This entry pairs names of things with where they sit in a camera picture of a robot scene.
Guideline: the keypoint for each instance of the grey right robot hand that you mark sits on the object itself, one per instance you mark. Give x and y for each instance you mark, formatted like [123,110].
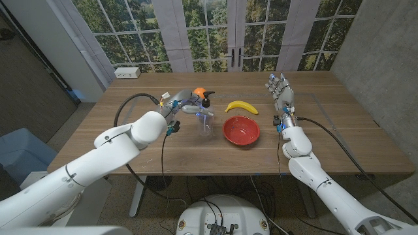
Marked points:
[284,94]

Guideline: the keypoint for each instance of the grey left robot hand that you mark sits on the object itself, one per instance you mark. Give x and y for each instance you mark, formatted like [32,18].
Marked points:
[181,98]

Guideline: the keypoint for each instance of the clear dispenser bottle black pump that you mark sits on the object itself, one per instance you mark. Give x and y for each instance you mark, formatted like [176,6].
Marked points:
[205,125]

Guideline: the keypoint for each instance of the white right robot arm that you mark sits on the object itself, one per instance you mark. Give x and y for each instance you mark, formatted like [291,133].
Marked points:
[336,199]

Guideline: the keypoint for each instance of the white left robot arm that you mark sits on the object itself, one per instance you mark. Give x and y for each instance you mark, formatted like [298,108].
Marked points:
[98,160]

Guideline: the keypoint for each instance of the white robot shoulder cover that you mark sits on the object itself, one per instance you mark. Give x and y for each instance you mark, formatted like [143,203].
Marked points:
[65,231]

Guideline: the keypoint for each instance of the yellow banana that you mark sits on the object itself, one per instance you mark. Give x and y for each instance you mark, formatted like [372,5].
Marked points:
[243,106]

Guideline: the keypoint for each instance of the red bowl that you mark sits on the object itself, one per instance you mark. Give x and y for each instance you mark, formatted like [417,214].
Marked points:
[241,130]

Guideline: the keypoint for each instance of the orange fruit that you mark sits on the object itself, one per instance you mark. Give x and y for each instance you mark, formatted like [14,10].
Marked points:
[199,91]

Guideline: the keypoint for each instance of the white power strip box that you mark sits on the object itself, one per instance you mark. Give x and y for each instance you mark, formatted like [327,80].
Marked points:
[127,72]

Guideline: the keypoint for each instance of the printed window garden backdrop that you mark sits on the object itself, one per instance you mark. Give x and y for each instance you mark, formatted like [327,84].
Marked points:
[209,39]

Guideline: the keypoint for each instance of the round black floor fan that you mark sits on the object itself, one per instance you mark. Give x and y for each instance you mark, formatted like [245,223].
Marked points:
[159,182]

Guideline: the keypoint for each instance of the grey table leg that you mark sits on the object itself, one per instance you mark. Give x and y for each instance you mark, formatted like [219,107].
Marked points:
[305,196]

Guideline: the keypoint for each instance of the white table leg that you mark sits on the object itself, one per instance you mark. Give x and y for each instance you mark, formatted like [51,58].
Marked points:
[138,196]

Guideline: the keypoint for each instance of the white robot torso base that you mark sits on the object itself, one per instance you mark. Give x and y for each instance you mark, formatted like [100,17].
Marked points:
[222,212]

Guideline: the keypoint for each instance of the blue plastic bin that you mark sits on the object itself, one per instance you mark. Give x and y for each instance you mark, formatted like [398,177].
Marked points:
[23,153]

